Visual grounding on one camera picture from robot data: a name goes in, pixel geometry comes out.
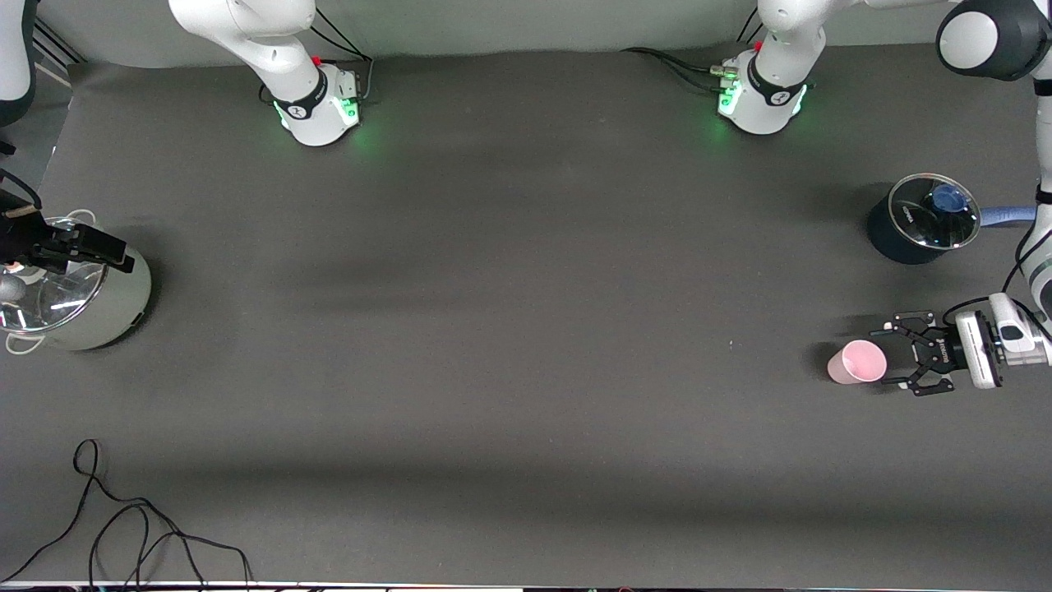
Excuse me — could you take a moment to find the dark saucepan with blue handle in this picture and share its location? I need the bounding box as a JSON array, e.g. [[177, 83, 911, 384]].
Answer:
[[867, 173, 1038, 266]]

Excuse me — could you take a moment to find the pink cup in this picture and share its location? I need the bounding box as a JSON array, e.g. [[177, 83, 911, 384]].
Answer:
[[827, 340, 888, 386]]

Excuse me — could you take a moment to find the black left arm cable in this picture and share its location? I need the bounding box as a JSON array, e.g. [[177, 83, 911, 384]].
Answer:
[[942, 185, 1052, 338]]

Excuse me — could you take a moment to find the aluminium frame rail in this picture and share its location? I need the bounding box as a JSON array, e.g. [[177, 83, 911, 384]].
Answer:
[[33, 21, 87, 83]]

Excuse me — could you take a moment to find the glass lid with blue knob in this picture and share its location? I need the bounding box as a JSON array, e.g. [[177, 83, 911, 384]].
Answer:
[[889, 173, 981, 249]]

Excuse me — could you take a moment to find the dark grey table mat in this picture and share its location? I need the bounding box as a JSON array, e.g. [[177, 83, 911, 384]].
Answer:
[[0, 33, 1052, 589]]

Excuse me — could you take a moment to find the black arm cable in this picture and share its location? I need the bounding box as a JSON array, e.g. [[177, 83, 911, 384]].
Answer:
[[942, 185, 1052, 338], [0, 169, 44, 210]]

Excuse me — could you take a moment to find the loose thin black cable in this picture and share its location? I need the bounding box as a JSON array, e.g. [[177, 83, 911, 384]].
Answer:
[[0, 439, 254, 586]]

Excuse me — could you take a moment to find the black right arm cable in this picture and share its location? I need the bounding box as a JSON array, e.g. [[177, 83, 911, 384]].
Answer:
[[0, 169, 44, 210]]

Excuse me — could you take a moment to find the glass lid with copper knob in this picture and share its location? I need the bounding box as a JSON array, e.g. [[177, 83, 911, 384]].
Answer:
[[0, 216, 109, 334]]

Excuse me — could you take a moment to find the light green cooking pot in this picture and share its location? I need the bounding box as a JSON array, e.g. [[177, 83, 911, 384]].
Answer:
[[0, 210, 154, 356]]

